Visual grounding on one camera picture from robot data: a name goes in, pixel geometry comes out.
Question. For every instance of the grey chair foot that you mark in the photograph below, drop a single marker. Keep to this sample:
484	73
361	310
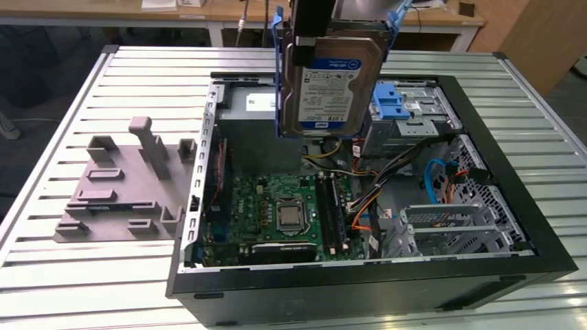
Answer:
9	127

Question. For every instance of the wooden desk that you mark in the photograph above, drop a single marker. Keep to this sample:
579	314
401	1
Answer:
114	13

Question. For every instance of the black open PC case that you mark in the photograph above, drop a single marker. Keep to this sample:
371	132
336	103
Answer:
320	295

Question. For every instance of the black graphics card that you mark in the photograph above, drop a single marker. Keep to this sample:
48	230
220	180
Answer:
284	251

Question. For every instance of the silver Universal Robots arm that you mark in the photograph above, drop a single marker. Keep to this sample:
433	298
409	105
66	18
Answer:
357	8

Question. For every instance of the RAM stick on rack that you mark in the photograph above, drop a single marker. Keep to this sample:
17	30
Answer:
114	207

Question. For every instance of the blue drive latch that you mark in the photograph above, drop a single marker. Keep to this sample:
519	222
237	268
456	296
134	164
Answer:
389	103

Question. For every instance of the silver CPU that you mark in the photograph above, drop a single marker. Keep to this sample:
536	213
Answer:
291	216

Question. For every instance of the dark chair part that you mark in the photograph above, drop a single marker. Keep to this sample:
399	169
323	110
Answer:
581	65

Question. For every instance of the hard disk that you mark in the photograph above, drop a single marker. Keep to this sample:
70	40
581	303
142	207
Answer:
335	89

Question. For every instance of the green motherboard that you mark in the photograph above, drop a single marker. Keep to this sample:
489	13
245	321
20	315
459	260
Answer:
256	206

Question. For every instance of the small white box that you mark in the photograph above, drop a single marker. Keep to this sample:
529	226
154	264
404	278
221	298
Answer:
189	2

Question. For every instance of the metal optical drive cage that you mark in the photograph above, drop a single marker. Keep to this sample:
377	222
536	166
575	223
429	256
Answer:
412	129

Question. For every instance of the wooden cabinet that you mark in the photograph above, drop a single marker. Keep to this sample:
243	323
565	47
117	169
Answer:
540	34

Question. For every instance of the CPU socket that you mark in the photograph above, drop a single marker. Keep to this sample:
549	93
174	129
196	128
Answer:
291	201

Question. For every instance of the grey power supply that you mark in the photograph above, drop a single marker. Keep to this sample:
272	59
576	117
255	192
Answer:
247	148

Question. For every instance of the grey parts rack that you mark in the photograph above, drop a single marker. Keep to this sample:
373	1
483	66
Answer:
132	178

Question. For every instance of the silver disk bay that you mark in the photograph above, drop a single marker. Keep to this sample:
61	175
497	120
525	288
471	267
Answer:
457	228

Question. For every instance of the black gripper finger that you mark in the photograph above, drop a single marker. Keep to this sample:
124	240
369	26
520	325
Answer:
311	17

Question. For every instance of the small black box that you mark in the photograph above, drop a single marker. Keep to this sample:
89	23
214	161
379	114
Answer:
467	8

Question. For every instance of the large white box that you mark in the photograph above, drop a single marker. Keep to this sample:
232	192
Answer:
157	4

